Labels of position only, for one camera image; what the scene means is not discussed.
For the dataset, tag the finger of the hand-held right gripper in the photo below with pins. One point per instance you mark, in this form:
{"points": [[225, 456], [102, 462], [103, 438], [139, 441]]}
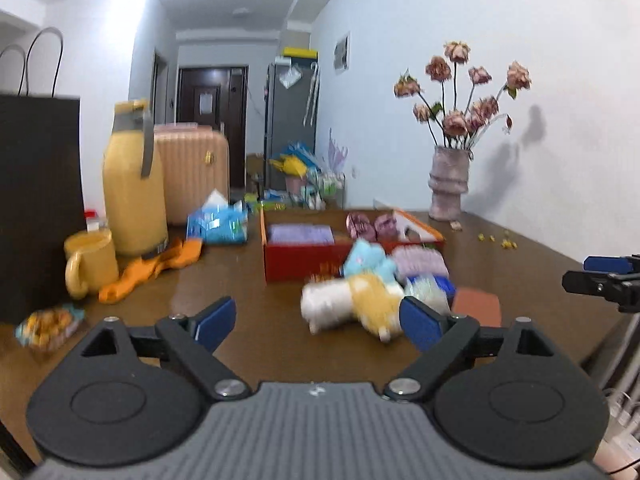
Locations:
{"points": [[607, 263], [585, 282]]}

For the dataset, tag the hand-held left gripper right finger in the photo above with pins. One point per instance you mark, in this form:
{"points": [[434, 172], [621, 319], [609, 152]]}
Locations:
{"points": [[417, 322]]}

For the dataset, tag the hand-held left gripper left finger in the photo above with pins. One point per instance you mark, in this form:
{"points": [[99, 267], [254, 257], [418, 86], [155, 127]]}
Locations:
{"points": [[215, 317]]}

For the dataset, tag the blue foil packet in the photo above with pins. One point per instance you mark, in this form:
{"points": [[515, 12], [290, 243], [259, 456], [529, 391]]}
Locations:
{"points": [[430, 292]]}

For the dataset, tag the yellow plush toy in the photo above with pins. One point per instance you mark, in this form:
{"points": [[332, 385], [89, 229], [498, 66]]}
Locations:
{"points": [[375, 302]]}

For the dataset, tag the lilac fluffy cloth roll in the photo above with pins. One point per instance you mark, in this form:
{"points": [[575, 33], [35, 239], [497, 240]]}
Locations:
{"points": [[420, 262]]}

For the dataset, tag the rust-brown cloth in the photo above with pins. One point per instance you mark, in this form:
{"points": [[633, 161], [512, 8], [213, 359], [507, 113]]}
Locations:
{"points": [[477, 307]]}

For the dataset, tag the blue plush toy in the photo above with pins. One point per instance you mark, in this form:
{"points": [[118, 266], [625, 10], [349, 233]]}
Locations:
{"points": [[367, 260]]}

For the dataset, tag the white plush toy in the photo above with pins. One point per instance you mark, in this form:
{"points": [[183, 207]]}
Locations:
{"points": [[327, 307]]}

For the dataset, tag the orange-edged cardboard box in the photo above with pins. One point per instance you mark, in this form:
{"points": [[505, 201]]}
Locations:
{"points": [[295, 260]]}

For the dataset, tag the orange cloth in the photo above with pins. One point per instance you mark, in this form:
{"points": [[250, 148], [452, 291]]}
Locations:
{"points": [[150, 267]]}

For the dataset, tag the fallen flower petals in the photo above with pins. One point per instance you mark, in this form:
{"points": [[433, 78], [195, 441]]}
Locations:
{"points": [[507, 244]]}

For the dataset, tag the blue tissue pack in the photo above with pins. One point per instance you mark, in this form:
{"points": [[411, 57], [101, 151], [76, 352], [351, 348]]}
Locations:
{"points": [[220, 225]]}

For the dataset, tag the pink slipper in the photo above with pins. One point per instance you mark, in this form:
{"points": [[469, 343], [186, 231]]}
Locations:
{"points": [[386, 227], [361, 226]]}

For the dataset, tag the purple towel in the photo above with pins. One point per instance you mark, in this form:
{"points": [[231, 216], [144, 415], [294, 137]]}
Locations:
{"points": [[300, 234]]}

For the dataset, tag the green packs on floor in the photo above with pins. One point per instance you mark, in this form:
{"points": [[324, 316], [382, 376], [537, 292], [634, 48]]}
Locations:
{"points": [[272, 200]]}

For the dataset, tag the yellow mug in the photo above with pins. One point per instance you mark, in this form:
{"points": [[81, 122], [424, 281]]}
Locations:
{"points": [[92, 260]]}

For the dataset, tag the pink fluffy bag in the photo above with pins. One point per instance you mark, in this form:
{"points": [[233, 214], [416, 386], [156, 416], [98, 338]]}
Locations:
{"points": [[449, 185]]}

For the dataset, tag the pink suitcase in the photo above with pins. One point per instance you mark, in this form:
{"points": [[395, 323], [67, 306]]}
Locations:
{"points": [[192, 175]]}

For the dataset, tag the yellow thermos jug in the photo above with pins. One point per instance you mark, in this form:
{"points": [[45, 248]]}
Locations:
{"points": [[132, 195]]}

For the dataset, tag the small jar red lid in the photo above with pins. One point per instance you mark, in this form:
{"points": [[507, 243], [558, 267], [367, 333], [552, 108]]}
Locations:
{"points": [[95, 221]]}

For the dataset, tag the yellow snack packet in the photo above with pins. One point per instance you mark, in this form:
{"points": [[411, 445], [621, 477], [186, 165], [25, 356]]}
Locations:
{"points": [[47, 325]]}

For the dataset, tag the dark entrance door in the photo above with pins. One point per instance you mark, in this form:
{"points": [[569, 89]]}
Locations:
{"points": [[192, 135]]}

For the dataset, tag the blue plastic bags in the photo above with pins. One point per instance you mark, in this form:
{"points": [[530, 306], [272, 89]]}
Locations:
{"points": [[302, 152]]}

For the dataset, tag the grey refrigerator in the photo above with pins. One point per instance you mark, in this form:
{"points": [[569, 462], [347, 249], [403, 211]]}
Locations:
{"points": [[287, 120]]}

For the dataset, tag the paper notice on door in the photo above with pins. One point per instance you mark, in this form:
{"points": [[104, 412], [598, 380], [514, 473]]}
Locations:
{"points": [[207, 102]]}

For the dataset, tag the black paper bag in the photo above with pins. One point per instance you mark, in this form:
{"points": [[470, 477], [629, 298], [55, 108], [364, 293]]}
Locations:
{"points": [[35, 185]]}

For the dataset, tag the grey side door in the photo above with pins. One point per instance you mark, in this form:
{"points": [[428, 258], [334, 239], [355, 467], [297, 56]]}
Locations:
{"points": [[159, 90]]}

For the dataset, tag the yellow flat box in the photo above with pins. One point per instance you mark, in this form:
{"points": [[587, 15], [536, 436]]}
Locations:
{"points": [[300, 53]]}

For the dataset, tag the purple wall decoration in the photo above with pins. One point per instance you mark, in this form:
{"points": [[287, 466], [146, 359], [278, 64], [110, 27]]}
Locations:
{"points": [[337, 152]]}

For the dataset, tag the wall electrical panel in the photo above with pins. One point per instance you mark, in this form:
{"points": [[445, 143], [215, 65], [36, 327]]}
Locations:
{"points": [[342, 54]]}

